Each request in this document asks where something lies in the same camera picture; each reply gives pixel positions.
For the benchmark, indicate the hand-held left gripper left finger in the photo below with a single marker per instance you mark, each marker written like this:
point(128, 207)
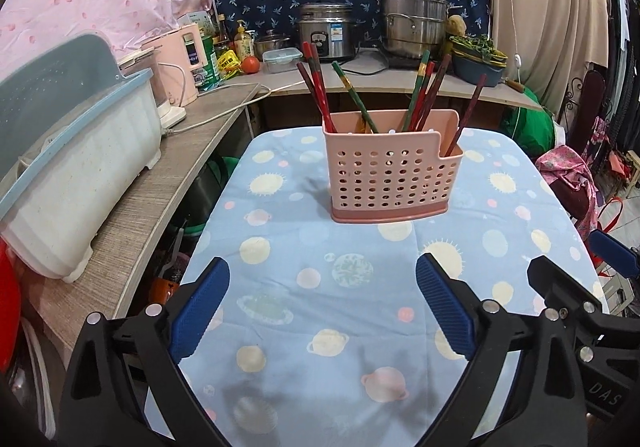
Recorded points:
point(200, 307)

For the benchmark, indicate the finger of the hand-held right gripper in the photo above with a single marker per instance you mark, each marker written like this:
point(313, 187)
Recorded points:
point(555, 282)
point(612, 251)

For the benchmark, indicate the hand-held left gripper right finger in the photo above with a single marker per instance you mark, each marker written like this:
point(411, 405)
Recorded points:
point(445, 307)

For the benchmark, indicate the pink perforated utensil basket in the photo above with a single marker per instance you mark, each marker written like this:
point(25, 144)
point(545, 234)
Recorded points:
point(390, 177)

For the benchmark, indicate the dark brown chopstick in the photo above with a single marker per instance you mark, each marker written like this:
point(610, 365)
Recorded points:
point(473, 99)

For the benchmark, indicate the bunch of coloured chopsticks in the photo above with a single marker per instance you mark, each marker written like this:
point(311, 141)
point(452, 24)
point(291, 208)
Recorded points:
point(317, 79)

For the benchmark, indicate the pink printed cloth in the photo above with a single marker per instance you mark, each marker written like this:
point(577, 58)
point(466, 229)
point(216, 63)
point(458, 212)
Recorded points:
point(570, 172)

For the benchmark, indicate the blue planet tablecloth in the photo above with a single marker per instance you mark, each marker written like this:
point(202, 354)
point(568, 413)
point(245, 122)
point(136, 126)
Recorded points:
point(310, 237)

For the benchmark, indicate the green bag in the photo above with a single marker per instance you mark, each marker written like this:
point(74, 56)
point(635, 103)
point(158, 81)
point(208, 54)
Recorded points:
point(535, 132)

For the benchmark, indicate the dark metal chair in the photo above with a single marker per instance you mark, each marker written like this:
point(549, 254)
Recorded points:
point(590, 102)

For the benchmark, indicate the white dish drainer blue lid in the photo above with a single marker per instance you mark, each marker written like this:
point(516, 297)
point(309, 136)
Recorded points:
point(75, 177)

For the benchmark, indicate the red plastic tub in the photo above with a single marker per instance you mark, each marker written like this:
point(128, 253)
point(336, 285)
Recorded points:
point(7, 307)

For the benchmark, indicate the hanging clothes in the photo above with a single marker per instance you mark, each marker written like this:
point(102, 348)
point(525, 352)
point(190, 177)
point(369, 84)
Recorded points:
point(622, 27)

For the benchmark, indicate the blue basin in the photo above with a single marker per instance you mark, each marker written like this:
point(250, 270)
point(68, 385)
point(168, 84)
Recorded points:
point(475, 72)

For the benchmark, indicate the green can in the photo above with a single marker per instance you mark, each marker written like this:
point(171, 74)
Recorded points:
point(207, 69)

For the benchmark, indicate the beige curtain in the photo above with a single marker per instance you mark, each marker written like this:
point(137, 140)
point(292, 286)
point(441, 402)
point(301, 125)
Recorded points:
point(545, 17)

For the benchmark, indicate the yellow snack packet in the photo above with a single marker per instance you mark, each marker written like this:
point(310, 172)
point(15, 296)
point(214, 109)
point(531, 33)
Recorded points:
point(229, 64)

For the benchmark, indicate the pink electric kettle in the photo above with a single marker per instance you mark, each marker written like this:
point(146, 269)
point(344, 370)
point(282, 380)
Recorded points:
point(172, 62)

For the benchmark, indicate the red tomato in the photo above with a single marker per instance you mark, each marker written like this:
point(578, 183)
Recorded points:
point(249, 64)

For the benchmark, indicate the green leafy vegetables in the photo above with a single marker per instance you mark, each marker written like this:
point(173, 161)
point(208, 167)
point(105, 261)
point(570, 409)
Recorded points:
point(475, 44)

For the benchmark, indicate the black induction cooker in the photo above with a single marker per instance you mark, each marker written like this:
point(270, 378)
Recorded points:
point(400, 61)

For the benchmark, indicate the clear food container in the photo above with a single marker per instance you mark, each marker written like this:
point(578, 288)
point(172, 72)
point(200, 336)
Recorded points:
point(282, 59)

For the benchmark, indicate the yellow pump bottle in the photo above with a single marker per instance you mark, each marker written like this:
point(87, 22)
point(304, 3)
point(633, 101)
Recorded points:
point(245, 44)

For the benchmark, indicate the small steel pot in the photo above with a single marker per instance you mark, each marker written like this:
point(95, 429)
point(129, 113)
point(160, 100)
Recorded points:
point(272, 44)

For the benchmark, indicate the brown ginger root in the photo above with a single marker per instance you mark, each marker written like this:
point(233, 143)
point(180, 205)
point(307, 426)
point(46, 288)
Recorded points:
point(455, 25)

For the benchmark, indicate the dark sauce bottle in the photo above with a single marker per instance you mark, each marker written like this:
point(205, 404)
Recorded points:
point(223, 29)

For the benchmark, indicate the white carton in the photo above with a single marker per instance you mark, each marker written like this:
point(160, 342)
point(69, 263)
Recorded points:
point(197, 20)

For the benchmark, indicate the stainless steamer pot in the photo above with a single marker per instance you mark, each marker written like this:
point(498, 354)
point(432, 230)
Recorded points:
point(412, 17)

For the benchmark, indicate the steel rice cooker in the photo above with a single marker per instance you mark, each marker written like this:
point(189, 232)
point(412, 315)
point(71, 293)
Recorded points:
point(327, 32)

